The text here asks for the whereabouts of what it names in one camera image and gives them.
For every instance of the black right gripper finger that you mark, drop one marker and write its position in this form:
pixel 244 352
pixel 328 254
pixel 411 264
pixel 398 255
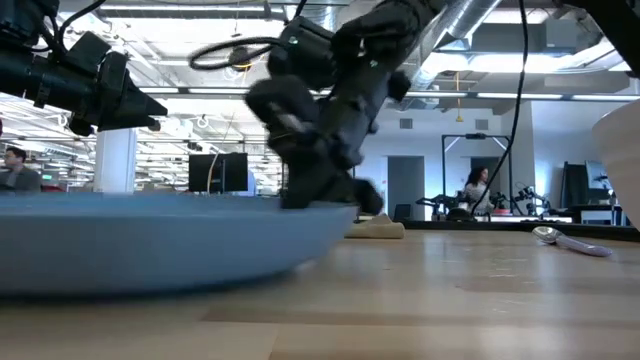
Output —
pixel 310 187
pixel 369 197

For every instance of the blue shallow plate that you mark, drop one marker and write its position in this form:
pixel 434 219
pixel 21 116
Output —
pixel 150 240

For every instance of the white ribbed bowl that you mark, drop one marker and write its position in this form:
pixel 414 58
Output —
pixel 622 160

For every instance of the black background robot arm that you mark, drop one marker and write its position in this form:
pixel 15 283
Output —
pixel 435 202
pixel 532 197

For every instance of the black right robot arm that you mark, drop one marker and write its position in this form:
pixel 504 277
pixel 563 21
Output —
pixel 380 25

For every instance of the beige folded napkin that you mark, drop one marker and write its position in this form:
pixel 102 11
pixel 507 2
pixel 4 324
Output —
pixel 375 229

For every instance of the grey door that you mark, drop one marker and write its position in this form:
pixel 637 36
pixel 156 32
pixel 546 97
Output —
pixel 406 185

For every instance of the white building column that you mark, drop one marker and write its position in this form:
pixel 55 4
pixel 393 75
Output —
pixel 115 160

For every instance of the black computer monitor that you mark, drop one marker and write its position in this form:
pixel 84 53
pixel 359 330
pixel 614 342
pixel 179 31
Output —
pixel 225 172

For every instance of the person seated at robot station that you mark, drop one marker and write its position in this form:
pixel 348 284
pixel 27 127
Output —
pixel 477 192

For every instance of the person at office desk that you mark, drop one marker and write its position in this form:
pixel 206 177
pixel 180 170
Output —
pixel 17 175

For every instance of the long ceiling light strip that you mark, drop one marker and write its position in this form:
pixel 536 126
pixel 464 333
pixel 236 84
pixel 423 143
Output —
pixel 520 95

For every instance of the dark background monitor screens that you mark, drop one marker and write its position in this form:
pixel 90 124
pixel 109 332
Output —
pixel 580 182

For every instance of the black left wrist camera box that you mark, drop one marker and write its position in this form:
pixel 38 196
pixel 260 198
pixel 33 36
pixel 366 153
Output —
pixel 87 50

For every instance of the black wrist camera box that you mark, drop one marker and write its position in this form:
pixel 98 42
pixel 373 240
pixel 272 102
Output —
pixel 87 50
pixel 302 50

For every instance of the black metal frame stand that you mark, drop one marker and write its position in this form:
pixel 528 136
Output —
pixel 443 170

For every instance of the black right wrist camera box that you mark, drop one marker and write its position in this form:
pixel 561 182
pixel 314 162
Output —
pixel 302 50

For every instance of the silver slanted ceiling duct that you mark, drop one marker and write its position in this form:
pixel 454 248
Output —
pixel 460 20

